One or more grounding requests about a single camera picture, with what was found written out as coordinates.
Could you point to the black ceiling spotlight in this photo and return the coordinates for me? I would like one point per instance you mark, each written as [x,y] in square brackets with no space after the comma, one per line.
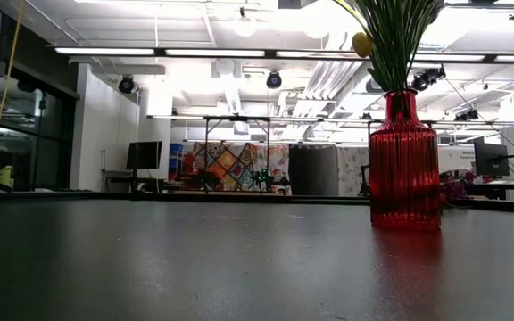
[126,84]
[274,80]

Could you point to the yellow-green container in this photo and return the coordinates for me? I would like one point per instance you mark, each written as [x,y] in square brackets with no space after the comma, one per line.
[5,176]

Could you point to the white round pendant lamp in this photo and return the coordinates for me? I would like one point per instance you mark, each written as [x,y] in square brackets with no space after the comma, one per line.
[244,26]

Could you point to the distant LED light beam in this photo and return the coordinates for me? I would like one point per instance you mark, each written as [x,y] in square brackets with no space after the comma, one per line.
[176,117]

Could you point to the floral hanging cloth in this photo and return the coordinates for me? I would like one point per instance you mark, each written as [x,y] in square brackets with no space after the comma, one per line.
[279,160]

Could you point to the black ceiling camera cluster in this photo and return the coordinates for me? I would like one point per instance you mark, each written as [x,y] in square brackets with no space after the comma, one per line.
[426,79]

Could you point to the dark grey curtain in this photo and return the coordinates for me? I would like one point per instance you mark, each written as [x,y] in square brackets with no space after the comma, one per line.
[312,169]

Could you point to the black table edge frame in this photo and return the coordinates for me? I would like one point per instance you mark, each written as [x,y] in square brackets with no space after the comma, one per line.
[284,199]

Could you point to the black ceiling track rail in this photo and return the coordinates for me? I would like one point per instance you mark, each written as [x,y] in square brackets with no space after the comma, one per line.
[484,5]

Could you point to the black metal station frame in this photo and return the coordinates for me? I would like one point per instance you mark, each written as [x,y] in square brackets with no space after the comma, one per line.
[206,147]
[428,121]

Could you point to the blue storage bins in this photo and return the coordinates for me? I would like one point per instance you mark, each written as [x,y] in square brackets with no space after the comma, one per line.
[176,156]

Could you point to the black computer monitor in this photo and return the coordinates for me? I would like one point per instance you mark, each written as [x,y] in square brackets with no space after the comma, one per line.
[144,155]
[491,159]

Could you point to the overhead LED light bar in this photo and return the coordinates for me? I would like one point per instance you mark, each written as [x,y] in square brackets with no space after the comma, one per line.
[214,52]

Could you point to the red ribbed glass vase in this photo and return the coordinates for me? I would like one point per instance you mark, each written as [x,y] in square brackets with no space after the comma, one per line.
[404,178]

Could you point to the yellow tulip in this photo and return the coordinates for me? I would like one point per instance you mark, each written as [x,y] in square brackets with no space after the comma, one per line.
[362,44]

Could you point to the white patterned cloth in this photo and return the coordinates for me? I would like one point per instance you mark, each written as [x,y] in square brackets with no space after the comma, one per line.
[353,167]

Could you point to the small black ceiling fixture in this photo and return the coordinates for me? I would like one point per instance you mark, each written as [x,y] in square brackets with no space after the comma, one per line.
[466,115]

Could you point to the background black robot arm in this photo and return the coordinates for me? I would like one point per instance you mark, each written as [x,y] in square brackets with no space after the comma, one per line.
[263,180]
[364,183]
[199,179]

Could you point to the colourful patchwork quilt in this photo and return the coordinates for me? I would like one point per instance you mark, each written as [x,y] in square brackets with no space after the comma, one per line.
[228,162]

